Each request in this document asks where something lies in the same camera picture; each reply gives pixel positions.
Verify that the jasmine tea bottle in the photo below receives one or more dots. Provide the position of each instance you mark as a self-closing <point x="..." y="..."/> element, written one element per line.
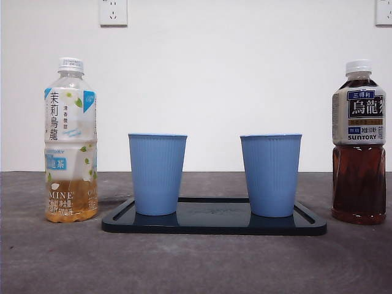
<point x="70" y="137"/>

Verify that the dark oolong tea bottle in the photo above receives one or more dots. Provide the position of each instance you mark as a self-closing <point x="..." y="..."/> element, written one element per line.
<point x="358" y="183"/>

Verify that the blue ribbed plastic cup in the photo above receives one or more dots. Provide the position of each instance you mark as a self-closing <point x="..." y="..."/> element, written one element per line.
<point x="157" y="174"/>
<point x="271" y="177"/>

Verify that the dark blue rectangular tray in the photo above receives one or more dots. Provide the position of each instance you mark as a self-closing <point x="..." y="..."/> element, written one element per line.
<point x="214" y="225"/>

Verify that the white wall socket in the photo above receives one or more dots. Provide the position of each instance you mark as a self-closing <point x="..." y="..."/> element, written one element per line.
<point x="113" y="15"/>
<point x="384" y="15"/>

